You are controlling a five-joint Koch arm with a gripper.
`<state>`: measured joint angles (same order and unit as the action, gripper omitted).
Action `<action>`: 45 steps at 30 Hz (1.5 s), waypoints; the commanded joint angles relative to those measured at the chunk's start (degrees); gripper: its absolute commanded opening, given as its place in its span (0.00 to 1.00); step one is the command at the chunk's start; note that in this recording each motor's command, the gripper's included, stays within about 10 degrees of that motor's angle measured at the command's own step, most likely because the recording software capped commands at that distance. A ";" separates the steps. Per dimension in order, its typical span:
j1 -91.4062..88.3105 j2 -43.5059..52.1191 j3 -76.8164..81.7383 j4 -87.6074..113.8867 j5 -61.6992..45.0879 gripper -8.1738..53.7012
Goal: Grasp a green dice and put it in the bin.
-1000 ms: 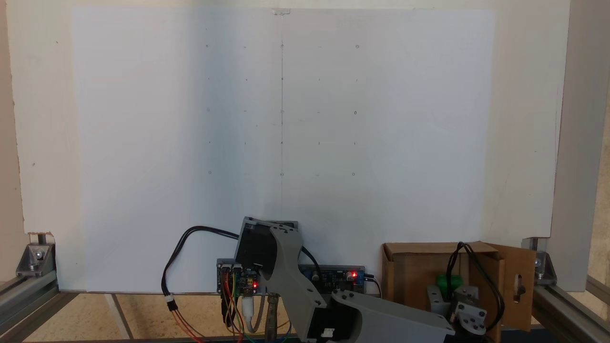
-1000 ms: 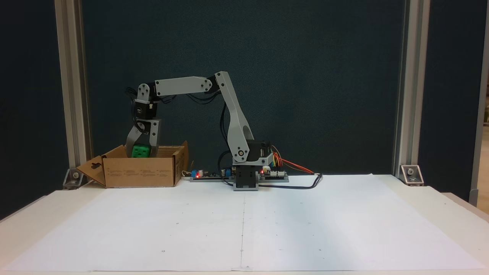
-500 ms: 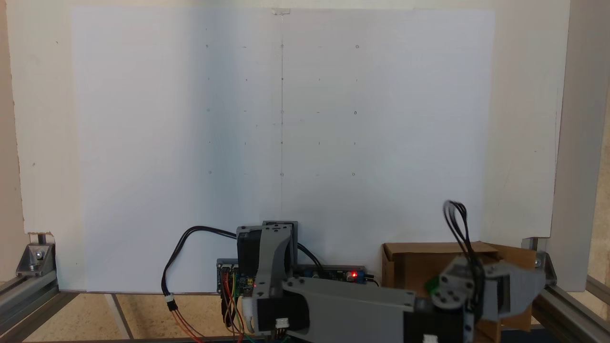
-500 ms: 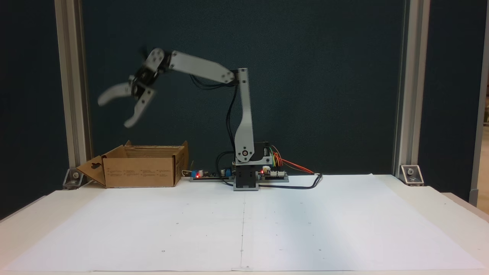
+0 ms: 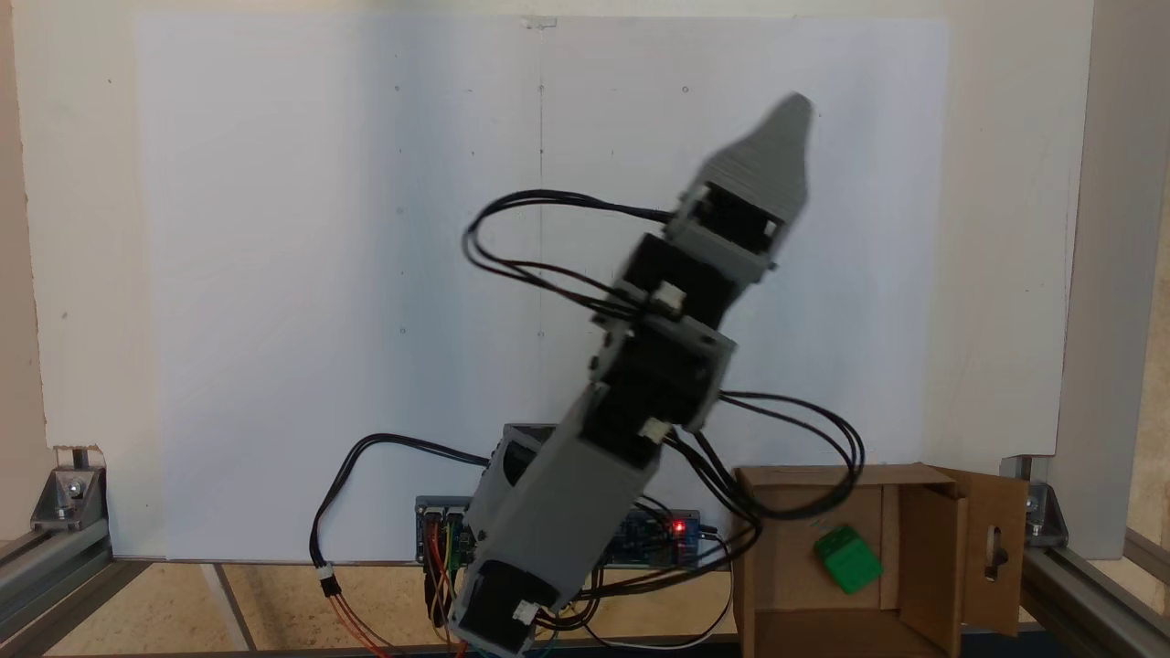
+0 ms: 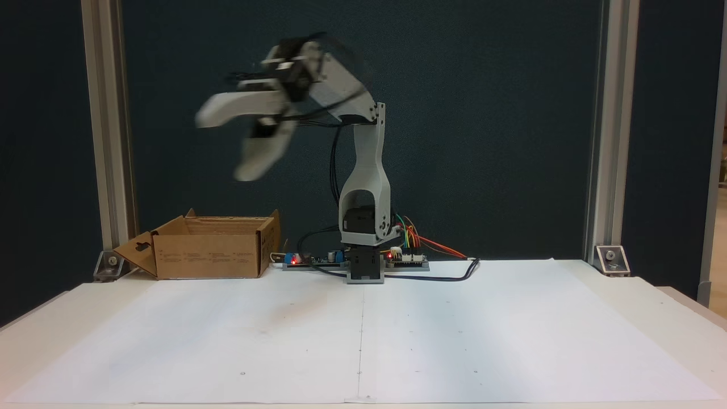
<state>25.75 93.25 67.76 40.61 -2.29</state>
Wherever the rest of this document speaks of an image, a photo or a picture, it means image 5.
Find black gripper motor cable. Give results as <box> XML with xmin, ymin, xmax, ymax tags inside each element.
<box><xmin>463</xmin><ymin>188</ymin><xmax>682</xmax><ymax>317</ymax></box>

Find black power cable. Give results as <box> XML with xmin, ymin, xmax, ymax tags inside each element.
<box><xmin>308</xmin><ymin>433</ymin><xmax>500</xmax><ymax>586</ymax></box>

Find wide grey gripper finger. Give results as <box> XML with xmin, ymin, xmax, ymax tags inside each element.
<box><xmin>699</xmin><ymin>91</ymin><xmax>814</xmax><ymax>225</ymax></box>

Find green jumper wire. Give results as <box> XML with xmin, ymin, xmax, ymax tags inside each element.
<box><xmin>441</xmin><ymin>516</ymin><xmax>463</xmax><ymax>595</ymax></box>

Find circuit board with red LED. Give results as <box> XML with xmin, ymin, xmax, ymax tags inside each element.
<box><xmin>603</xmin><ymin>510</ymin><xmax>728</xmax><ymax>569</ymax></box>

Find cardboard box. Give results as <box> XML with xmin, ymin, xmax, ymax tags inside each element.
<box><xmin>731</xmin><ymin>462</ymin><xmax>1030</xmax><ymax>658</ymax></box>

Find aluminium frame rail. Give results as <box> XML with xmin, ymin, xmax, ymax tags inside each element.
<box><xmin>1019</xmin><ymin>525</ymin><xmax>1170</xmax><ymax>658</ymax></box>
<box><xmin>0</xmin><ymin>521</ymin><xmax>152</xmax><ymax>658</ymax></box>

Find red orange wire pair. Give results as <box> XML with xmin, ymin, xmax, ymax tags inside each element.
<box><xmin>322</xmin><ymin>583</ymin><xmax>396</xmax><ymax>658</ymax></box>

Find circuit board with coloured wires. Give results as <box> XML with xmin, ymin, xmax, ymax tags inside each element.
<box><xmin>416</xmin><ymin>496</ymin><xmax>476</xmax><ymax>565</ymax></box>

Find metal corner bracket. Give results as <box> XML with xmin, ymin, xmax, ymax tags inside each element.
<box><xmin>1024</xmin><ymin>482</ymin><xmax>1071</xmax><ymax>549</ymax></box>
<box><xmin>30</xmin><ymin>446</ymin><xmax>109</xmax><ymax>533</ymax></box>

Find thin white wire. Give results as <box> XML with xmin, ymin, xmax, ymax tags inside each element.
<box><xmin>583</xmin><ymin>585</ymin><xmax>735</xmax><ymax>653</ymax></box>

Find green dice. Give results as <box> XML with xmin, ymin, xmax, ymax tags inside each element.
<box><xmin>814</xmin><ymin>525</ymin><xmax>885</xmax><ymax>596</ymax></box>

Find black arm motor cable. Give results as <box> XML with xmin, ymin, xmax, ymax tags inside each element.
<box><xmin>663</xmin><ymin>391</ymin><xmax>867</xmax><ymax>549</ymax></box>

